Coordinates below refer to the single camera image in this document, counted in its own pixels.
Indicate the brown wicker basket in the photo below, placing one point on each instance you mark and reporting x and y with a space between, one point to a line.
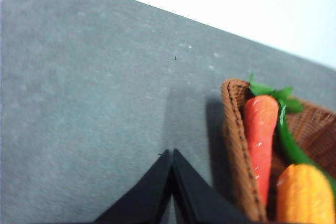
315 124

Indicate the yellow toy corn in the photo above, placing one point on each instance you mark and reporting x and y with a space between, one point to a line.
304 194

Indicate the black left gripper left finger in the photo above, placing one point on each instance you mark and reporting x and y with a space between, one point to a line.
146 202

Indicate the green toy chili pepper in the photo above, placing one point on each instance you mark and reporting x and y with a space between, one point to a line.
288 145

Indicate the orange toy carrot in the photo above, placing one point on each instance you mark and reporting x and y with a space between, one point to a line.
261 111

